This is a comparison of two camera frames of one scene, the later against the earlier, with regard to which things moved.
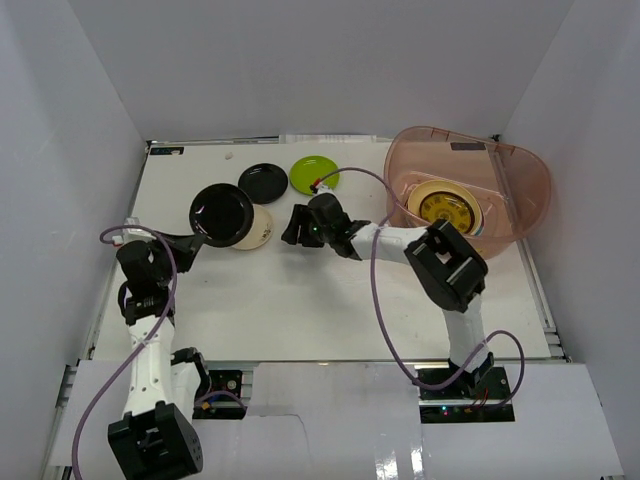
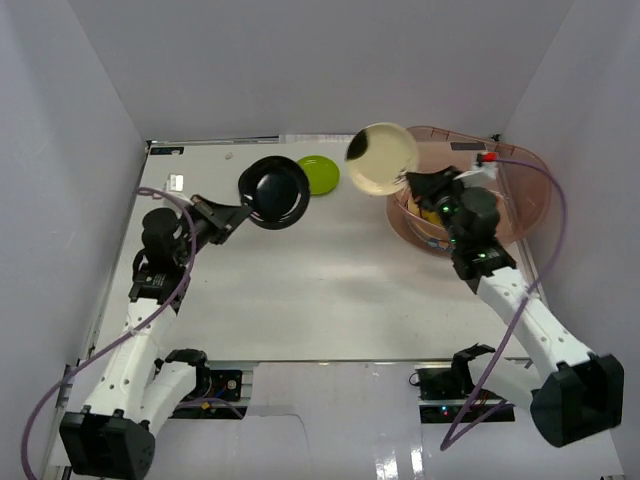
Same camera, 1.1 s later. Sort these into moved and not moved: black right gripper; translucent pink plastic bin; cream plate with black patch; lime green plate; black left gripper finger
Moved: black left gripper finger; black right gripper; cream plate with black patch
Not moved: lime green plate; translucent pink plastic bin
